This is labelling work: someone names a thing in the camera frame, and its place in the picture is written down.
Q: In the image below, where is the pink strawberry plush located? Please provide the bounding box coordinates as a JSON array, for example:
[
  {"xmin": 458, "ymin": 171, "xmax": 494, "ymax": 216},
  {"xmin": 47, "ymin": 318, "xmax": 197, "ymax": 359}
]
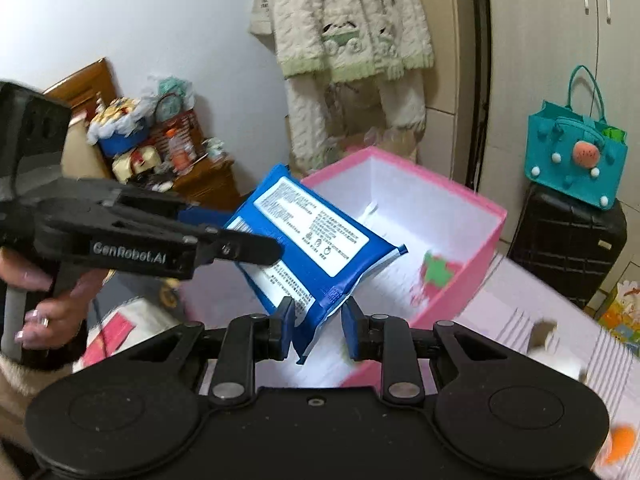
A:
[{"xmin": 410, "ymin": 250, "xmax": 463, "ymax": 310}]

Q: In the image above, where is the blue wet wipes pack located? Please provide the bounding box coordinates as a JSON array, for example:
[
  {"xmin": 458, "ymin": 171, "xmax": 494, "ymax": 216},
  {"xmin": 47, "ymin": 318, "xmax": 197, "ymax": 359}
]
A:
[{"xmin": 181, "ymin": 165, "xmax": 408, "ymax": 362}]

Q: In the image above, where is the pink cardboard box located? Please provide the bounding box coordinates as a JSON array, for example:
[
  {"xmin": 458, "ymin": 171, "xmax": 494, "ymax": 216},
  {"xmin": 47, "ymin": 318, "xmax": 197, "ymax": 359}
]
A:
[{"xmin": 179, "ymin": 145, "xmax": 509, "ymax": 390}]

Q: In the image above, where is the white panda plush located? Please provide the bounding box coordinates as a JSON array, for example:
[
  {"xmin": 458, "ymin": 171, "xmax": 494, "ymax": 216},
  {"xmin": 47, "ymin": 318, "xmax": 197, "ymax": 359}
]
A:
[{"xmin": 526, "ymin": 320, "xmax": 588, "ymax": 384}]

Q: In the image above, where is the person left hand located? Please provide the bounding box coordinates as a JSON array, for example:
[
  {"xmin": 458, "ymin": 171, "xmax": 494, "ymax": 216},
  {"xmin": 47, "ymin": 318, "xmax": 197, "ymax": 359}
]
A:
[{"xmin": 1, "ymin": 248, "xmax": 107, "ymax": 350}]

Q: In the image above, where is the wooden side cabinet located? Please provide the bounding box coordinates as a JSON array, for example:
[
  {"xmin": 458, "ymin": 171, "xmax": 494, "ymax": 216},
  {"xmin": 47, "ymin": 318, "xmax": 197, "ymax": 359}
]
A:
[{"xmin": 44, "ymin": 58, "xmax": 241, "ymax": 211}]

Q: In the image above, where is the orange drink bottle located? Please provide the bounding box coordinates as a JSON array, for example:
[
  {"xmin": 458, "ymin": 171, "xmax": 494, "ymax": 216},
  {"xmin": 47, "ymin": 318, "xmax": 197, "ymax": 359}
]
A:
[{"xmin": 166, "ymin": 129, "xmax": 195, "ymax": 174}]

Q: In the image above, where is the blue flower bucket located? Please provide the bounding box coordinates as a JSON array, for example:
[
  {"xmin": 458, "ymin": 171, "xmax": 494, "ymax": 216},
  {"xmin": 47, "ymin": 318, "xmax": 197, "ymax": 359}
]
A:
[{"xmin": 87, "ymin": 98, "xmax": 153, "ymax": 157}]

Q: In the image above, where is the striped tablecloth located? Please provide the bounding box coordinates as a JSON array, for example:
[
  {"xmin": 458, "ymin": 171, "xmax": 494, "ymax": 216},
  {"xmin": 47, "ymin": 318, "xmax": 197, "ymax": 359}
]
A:
[{"xmin": 199, "ymin": 251, "xmax": 640, "ymax": 476}]

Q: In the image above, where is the brown paper bag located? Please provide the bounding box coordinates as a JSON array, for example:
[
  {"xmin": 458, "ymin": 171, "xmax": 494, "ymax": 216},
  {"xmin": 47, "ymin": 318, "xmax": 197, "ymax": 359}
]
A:
[{"xmin": 337, "ymin": 127, "xmax": 418, "ymax": 164}]

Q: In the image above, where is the black suitcase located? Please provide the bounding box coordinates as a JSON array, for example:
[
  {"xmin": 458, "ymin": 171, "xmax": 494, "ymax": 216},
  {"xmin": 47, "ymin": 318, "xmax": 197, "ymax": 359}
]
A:
[{"xmin": 508, "ymin": 183, "xmax": 627, "ymax": 309}]

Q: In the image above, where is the beige tote bag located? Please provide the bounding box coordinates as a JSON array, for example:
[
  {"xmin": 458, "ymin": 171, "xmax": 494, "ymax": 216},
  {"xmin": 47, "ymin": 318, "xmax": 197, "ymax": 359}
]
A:
[{"xmin": 248, "ymin": 0, "xmax": 276, "ymax": 52}]

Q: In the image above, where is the colourful gift bag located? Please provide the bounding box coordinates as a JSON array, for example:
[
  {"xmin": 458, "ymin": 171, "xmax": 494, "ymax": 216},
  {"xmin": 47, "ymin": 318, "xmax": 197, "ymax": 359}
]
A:
[{"xmin": 598, "ymin": 280, "xmax": 640, "ymax": 356}]

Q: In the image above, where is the cream knitted cardigan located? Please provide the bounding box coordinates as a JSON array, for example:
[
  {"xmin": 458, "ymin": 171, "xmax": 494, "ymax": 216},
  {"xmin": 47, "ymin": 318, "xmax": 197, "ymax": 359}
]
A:
[{"xmin": 272, "ymin": 0, "xmax": 434, "ymax": 172}]

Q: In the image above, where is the orange ball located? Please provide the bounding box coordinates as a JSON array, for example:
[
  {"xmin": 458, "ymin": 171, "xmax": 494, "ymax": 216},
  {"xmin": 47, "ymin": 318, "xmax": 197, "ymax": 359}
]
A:
[{"xmin": 601, "ymin": 425, "xmax": 637, "ymax": 465}]

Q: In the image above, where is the teal felt handbag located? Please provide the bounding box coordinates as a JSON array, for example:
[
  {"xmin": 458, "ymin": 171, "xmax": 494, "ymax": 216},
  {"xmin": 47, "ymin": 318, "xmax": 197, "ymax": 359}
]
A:
[{"xmin": 524, "ymin": 65, "xmax": 628, "ymax": 210}]

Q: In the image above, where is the white wardrobe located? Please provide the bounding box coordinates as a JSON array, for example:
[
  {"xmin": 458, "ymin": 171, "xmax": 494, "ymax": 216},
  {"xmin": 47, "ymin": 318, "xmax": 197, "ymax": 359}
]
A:
[{"xmin": 482, "ymin": 0, "xmax": 640, "ymax": 306}]

